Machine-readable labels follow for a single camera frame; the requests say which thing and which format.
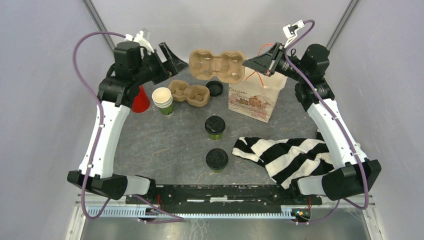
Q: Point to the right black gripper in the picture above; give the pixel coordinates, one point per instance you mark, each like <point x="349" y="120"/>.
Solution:
<point x="264" y="63"/>

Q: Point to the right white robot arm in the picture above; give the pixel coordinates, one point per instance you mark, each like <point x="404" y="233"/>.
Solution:
<point x="354" y="173"/>

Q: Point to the stack of paper cups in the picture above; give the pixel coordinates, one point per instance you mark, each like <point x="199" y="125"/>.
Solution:
<point x="163" y="100"/>

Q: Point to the stack of black lids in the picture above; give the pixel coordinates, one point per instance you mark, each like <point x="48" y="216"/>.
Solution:
<point x="215" y="88"/>

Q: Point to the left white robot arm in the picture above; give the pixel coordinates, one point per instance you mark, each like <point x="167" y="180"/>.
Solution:
<point x="133" y="66"/>

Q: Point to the red plastic cup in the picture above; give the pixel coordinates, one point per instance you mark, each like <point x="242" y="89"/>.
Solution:
<point x="141" y="102"/>

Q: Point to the black coffee lid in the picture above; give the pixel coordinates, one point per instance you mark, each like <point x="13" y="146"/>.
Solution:
<point x="216" y="157"/>
<point x="215" y="125"/>

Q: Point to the brown paper bag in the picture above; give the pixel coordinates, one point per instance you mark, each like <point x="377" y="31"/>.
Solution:
<point x="256" y="95"/>

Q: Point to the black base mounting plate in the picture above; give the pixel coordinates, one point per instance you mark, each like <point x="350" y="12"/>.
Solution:
<point x="226" y="199"/>

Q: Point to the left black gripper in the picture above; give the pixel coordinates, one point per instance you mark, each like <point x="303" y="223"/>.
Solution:
<point x="172" y="66"/>

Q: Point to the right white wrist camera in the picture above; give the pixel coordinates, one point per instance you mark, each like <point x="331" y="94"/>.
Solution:
<point x="291" y="31"/>

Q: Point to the black white striped cloth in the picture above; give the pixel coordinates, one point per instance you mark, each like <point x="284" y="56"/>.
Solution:
<point x="287" y="159"/>

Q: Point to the green paper coffee cup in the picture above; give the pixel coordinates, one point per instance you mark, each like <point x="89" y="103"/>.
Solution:
<point x="217" y="169"/>

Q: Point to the brown cardboard cup carrier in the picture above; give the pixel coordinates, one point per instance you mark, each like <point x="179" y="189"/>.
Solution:
<point x="195" y="95"/>

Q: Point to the aluminium frame rail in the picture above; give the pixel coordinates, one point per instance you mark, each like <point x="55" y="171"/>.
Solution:
<point x="132" y="207"/>

